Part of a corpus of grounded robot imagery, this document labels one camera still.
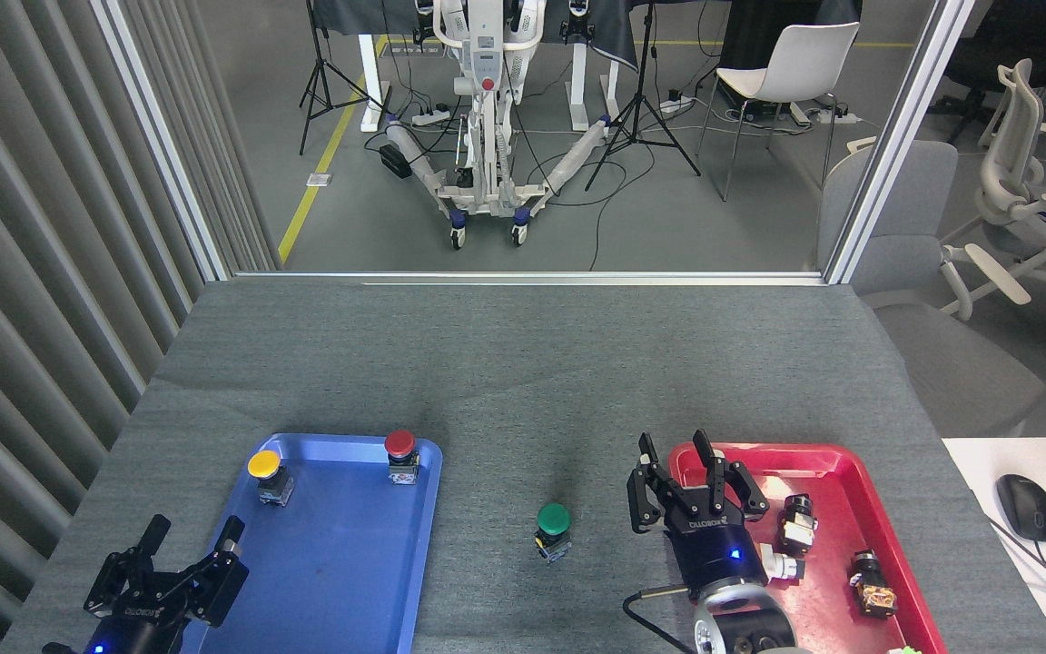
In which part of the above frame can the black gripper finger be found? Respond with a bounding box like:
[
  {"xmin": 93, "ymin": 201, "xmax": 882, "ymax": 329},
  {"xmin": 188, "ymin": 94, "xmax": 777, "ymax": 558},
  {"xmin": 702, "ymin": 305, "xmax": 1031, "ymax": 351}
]
[
  {"xmin": 627, "ymin": 432, "xmax": 684, "ymax": 536},
  {"xmin": 84, "ymin": 515, "xmax": 173, "ymax": 618},
  {"xmin": 693, "ymin": 429, "xmax": 772, "ymax": 521},
  {"xmin": 182, "ymin": 515, "xmax": 251, "ymax": 627}
]

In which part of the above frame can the white stand on wheels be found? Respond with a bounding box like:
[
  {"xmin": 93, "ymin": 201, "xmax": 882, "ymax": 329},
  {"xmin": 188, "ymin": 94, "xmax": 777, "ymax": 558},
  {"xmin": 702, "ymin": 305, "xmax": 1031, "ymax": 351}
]
[{"xmin": 382, "ymin": 0, "xmax": 615, "ymax": 251}]

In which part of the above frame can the white ergonomic office chair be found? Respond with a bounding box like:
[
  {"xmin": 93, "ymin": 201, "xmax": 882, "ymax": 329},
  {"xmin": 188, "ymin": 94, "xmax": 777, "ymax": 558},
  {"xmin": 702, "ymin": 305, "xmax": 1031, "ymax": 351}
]
[{"xmin": 850, "ymin": 59, "xmax": 1046, "ymax": 384}]

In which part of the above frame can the silver post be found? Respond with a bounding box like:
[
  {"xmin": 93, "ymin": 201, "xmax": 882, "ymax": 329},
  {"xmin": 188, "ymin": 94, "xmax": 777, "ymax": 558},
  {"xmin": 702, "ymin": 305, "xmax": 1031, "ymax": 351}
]
[
  {"xmin": 92, "ymin": 0, "xmax": 233, "ymax": 282},
  {"xmin": 823, "ymin": 0, "xmax": 978, "ymax": 284}
]

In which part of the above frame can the grey upholstered chair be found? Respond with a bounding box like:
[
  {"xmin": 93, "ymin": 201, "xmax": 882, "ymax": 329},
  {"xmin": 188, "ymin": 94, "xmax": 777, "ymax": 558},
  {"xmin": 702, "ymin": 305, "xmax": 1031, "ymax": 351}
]
[{"xmin": 818, "ymin": 139, "xmax": 1046, "ymax": 437}]

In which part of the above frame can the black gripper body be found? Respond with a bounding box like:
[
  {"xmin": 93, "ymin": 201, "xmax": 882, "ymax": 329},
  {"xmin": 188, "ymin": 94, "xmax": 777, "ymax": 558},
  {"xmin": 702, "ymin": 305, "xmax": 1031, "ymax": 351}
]
[
  {"xmin": 78, "ymin": 585, "xmax": 207, "ymax": 654},
  {"xmin": 663, "ymin": 490, "xmax": 770, "ymax": 603}
]

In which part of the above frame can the black office chair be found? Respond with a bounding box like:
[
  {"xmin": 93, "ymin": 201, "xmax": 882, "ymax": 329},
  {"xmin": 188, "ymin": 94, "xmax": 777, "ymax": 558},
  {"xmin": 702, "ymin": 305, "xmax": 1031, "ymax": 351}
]
[{"xmin": 927, "ymin": 0, "xmax": 1046, "ymax": 119}]

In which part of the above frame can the white plastic chair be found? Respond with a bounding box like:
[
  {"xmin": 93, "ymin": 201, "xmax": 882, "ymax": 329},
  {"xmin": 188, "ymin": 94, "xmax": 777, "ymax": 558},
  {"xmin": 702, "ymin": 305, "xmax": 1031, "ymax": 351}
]
[{"xmin": 697, "ymin": 22, "xmax": 862, "ymax": 203}]

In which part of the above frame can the red plastic tray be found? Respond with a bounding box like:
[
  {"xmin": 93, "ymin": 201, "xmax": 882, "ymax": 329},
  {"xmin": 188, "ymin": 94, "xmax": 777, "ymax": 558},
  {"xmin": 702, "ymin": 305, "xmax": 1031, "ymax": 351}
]
[{"xmin": 668, "ymin": 442, "xmax": 949, "ymax": 654}]

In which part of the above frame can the green push button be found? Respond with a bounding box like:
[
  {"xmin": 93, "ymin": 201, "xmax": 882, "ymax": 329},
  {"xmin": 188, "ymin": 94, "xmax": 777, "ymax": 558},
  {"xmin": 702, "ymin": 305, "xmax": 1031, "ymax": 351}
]
[{"xmin": 535, "ymin": 503, "xmax": 574, "ymax": 564}]

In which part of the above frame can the black computer mouse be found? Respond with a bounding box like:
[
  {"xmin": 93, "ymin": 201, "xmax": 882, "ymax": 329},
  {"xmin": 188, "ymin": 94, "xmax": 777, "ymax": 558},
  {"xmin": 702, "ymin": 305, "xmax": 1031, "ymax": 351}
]
[{"xmin": 996, "ymin": 474, "xmax": 1046, "ymax": 543}]

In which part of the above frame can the small white switch part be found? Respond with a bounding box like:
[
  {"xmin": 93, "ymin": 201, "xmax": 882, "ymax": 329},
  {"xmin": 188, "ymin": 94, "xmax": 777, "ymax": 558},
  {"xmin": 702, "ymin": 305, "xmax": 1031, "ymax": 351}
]
[{"xmin": 758, "ymin": 543, "xmax": 806, "ymax": 583}]

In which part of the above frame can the red push button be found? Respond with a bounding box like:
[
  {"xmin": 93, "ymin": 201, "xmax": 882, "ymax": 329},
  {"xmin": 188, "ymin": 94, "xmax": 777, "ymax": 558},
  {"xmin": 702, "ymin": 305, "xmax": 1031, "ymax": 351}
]
[{"xmin": 383, "ymin": 430, "xmax": 422, "ymax": 487}]

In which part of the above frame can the silver table rail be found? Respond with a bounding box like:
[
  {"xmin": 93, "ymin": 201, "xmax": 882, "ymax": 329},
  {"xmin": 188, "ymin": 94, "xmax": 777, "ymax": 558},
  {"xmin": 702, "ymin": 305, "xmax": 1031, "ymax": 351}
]
[{"xmin": 232, "ymin": 271, "xmax": 828, "ymax": 287}]

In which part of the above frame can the black and white switch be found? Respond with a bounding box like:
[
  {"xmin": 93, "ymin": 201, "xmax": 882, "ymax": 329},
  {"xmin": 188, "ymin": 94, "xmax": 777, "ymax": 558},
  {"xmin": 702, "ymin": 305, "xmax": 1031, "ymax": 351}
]
[{"xmin": 777, "ymin": 495, "xmax": 820, "ymax": 556}]

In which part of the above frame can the black switch with brown end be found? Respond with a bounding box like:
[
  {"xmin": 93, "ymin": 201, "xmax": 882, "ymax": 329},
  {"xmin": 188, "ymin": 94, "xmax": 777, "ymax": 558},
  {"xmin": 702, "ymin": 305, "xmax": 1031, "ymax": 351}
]
[{"xmin": 849, "ymin": 550, "xmax": 898, "ymax": 619}]

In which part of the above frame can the yellow push button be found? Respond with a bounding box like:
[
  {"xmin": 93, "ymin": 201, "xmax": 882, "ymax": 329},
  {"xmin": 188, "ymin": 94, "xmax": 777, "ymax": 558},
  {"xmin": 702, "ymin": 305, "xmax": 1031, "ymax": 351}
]
[{"xmin": 247, "ymin": 450, "xmax": 297, "ymax": 507}]

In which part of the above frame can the black tripod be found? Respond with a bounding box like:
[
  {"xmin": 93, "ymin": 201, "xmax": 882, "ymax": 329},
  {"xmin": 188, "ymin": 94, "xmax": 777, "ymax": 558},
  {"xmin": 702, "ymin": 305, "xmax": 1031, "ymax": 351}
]
[
  {"xmin": 585, "ymin": 0, "xmax": 702, "ymax": 192},
  {"xmin": 299, "ymin": 0, "xmax": 388, "ymax": 155}
]

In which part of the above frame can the white table leg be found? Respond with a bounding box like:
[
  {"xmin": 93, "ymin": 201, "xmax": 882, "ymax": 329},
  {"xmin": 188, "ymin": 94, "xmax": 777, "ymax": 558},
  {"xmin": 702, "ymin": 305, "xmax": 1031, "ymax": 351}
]
[
  {"xmin": 568, "ymin": 41, "xmax": 619, "ymax": 133},
  {"xmin": 358, "ymin": 32, "xmax": 392, "ymax": 133}
]

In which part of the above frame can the blue plastic tray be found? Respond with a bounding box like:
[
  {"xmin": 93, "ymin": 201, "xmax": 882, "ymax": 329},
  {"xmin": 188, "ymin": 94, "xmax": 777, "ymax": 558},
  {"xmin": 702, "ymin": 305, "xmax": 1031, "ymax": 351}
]
[{"xmin": 180, "ymin": 433, "xmax": 444, "ymax": 654}]

